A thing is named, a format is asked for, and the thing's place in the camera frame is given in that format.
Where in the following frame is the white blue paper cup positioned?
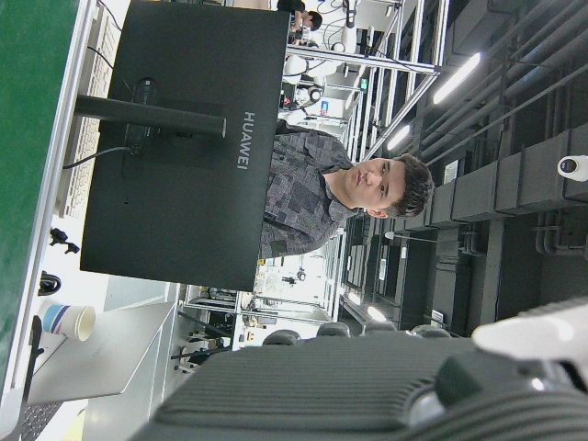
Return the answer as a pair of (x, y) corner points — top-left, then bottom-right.
(38, 300), (97, 343)

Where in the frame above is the aluminium workstation frame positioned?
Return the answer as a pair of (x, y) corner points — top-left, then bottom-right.
(284, 0), (450, 162)

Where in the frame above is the black Huawei monitor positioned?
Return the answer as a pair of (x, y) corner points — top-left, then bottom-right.
(73, 0), (292, 293)

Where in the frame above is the black coiled cable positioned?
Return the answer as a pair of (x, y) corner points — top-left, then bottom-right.
(38, 270), (63, 296)

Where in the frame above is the white security camera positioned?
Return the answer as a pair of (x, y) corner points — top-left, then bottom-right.
(556, 154), (588, 183)

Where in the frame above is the long ceiling light strip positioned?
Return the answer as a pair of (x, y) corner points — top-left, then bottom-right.
(432, 51), (483, 105)

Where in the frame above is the short ceiling light strip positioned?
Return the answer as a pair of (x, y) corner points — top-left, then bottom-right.
(387, 123), (412, 152)

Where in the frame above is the black clip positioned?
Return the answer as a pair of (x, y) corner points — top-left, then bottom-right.
(49, 227), (81, 255)

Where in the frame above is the black monitor cable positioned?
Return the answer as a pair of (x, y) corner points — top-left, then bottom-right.
(62, 145), (139, 171)

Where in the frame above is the thin black stand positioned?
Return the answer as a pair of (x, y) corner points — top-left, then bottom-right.
(21, 314), (46, 401)

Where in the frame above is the silver laptop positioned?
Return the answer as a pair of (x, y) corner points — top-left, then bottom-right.
(26, 300), (178, 406)

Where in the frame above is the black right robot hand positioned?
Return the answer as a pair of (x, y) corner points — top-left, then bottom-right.
(128, 296), (588, 441)

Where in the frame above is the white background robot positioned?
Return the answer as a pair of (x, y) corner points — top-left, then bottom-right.
(283, 54), (336, 107)

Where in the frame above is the person in patterned grey shirt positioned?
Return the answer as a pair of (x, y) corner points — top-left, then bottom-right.
(259, 119), (435, 259)

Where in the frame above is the aluminium table edge frame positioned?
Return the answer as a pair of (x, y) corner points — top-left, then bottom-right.
(7, 0), (98, 391)

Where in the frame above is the white keyboard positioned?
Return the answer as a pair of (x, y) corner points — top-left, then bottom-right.
(62, 12), (121, 218)

